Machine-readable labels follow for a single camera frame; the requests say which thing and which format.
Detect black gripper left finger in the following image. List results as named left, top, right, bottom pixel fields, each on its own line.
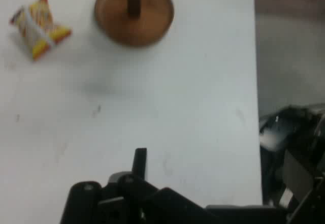
left=60, top=180, right=103, bottom=224

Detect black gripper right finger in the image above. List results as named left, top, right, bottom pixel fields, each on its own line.
left=117, top=147, right=209, bottom=224

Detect black object on floor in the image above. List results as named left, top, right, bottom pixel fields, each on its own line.
left=258, top=104, right=325, bottom=224

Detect yellow snack packet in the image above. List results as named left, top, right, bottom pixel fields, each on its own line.
left=9, top=0, right=72, bottom=61

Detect wooden mug stand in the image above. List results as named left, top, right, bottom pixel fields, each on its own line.
left=93, top=0, right=175, bottom=47

